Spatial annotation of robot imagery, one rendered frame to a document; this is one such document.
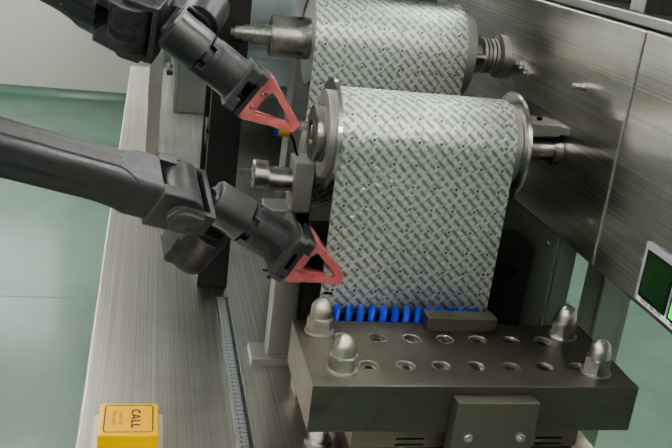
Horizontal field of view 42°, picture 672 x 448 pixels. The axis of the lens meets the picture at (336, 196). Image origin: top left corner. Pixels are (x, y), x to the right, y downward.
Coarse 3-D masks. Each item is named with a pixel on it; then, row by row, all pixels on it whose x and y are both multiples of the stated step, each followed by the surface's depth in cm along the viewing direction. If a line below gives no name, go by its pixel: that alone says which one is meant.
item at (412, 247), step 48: (336, 192) 111; (384, 192) 112; (432, 192) 113; (480, 192) 114; (336, 240) 113; (384, 240) 114; (432, 240) 115; (480, 240) 117; (336, 288) 115; (384, 288) 116; (432, 288) 118; (480, 288) 119
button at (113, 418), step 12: (108, 408) 106; (120, 408) 106; (132, 408) 107; (144, 408) 107; (156, 408) 107; (108, 420) 104; (120, 420) 104; (132, 420) 104; (144, 420) 105; (156, 420) 105; (108, 432) 101; (120, 432) 102; (132, 432) 102; (144, 432) 102; (156, 432) 103; (96, 444) 101; (108, 444) 101; (120, 444) 102; (132, 444) 102; (144, 444) 102; (156, 444) 103
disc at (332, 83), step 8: (328, 80) 115; (336, 80) 111; (328, 88) 115; (336, 88) 110; (336, 96) 110; (336, 104) 109; (336, 112) 109; (336, 120) 109; (336, 128) 109; (336, 136) 108; (336, 144) 108; (336, 152) 108; (336, 160) 108; (336, 168) 109; (328, 176) 112; (320, 184) 117; (328, 184) 112
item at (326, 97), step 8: (320, 96) 116; (328, 96) 111; (320, 104) 116; (328, 104) 111; (328, 112) 110; (328, 120) 110; (520, 120) 115; (328, 128) 110; (520, 128) 115; (328, 136) 110; (520, 136) 114; (328, 144) 109; (520, 144) 114; (328, 152) 109; (520, 152) 114; (328, 160) 110; (520, 160) 115; (320, 168) 114; (328, 168) 111; (320, 176) 114; (512, 176) 116
